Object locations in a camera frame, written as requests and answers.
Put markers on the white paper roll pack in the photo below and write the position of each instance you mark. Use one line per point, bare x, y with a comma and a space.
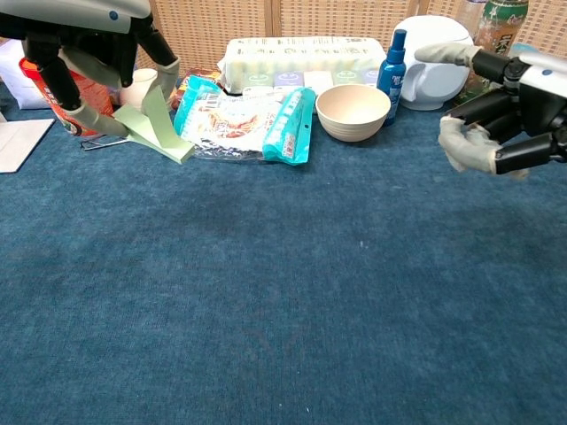
301, 55

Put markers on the red instant noodle cup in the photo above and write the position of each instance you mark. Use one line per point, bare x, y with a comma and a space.
95, 99

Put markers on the black eyeglasses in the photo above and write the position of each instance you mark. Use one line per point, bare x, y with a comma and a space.
88, 145

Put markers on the green sticky note sheet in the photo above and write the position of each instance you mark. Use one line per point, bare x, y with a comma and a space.
159, 119

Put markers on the blue felt table cover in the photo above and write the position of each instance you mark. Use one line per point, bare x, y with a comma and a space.
310, 288

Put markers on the upright beige bowl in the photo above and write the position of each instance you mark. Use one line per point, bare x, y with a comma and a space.
354, 115

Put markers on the white plastic jug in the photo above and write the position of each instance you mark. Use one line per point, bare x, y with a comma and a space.
434, 84

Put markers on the blue spray bottle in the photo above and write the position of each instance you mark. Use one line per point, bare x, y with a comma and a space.
392, 75

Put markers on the wicker folding screen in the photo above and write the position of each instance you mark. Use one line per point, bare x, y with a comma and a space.
199, 26

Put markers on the purple tissue packet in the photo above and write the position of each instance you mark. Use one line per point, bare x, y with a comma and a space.
288, 79
371, 76

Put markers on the clear container teal lid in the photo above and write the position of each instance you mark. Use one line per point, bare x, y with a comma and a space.
525, 48

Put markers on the white tissue pack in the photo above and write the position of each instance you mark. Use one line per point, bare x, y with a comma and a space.
11, 79

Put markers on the brown orange cookie packet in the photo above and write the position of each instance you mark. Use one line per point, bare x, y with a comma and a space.
199, 74

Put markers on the upturned beige bowl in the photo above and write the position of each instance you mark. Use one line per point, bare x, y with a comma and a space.
142, 84

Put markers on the green tea bottle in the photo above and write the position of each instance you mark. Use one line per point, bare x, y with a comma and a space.
500, 26

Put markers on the clear water bottle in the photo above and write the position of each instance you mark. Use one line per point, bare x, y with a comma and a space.
471, 15

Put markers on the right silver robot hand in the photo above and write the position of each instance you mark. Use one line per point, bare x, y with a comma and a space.
540, 97

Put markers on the green tissue packet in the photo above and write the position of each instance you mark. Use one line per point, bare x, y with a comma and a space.
259, 79
347, 77

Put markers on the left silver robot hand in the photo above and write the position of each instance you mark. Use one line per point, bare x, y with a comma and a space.
80, 17

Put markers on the teal snack bag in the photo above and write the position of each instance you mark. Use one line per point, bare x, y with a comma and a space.
239, 124

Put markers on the green sticky note pad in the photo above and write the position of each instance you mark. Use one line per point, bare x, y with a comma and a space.
133, 121

